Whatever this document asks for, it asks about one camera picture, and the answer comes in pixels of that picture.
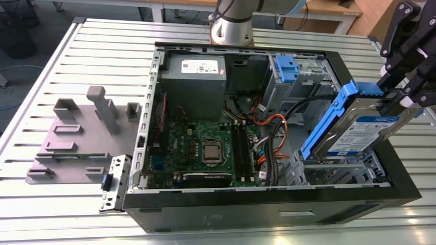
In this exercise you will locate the metal disk bay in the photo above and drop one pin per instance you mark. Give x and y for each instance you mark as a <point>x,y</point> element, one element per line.
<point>333,166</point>

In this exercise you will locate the white table frame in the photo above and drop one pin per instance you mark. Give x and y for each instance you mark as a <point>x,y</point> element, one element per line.
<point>156,14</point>

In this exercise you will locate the black graphics card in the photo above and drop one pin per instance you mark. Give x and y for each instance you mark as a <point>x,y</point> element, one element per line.
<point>204,178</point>

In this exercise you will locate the black RAM slot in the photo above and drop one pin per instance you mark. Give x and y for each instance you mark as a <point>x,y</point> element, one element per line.
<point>245,150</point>
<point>235,150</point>

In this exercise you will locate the metal expansion slot bracket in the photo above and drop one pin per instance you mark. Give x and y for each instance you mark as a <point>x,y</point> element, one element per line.
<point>119,176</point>

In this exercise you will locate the silver CPU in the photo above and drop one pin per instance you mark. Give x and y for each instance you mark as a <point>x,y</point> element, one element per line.
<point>212,152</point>

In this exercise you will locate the black PC case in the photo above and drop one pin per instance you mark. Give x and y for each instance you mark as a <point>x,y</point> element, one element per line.
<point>237,209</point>

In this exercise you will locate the grey power supply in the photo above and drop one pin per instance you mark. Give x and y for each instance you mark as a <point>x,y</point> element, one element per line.
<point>193,97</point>

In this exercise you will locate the green motherboard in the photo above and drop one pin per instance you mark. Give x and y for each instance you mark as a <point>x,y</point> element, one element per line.
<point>184,132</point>

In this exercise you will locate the black chair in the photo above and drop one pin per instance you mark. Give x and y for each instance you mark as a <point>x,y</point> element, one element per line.
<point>20,46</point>

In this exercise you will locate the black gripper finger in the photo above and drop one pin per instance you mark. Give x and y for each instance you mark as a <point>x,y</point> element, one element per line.
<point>401,23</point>
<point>425,84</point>

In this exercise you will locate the CPU socket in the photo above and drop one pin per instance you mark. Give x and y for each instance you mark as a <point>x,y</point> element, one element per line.
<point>212,141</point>

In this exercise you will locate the green RAM stick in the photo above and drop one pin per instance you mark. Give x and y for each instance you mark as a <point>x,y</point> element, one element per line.
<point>77,155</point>

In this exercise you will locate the wooden cabinet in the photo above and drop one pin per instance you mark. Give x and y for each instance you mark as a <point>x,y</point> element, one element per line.
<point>377,20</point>

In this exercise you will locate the blue drive cage latch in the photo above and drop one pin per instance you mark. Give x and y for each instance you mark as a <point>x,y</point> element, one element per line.
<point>287,69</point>

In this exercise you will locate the grey plastic parts rack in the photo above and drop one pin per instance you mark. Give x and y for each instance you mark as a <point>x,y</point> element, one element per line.
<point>85,143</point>

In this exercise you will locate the metal optical drive cage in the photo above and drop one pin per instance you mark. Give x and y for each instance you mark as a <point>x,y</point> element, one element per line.
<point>289,89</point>

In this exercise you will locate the hard disk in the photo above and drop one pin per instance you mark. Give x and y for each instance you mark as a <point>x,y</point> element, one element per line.
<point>357,137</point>

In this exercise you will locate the wooden desk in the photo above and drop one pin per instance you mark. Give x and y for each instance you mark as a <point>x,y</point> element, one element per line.
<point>327,6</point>

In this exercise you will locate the blue bracket latch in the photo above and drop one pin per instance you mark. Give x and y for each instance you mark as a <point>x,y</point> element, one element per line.
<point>107,181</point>

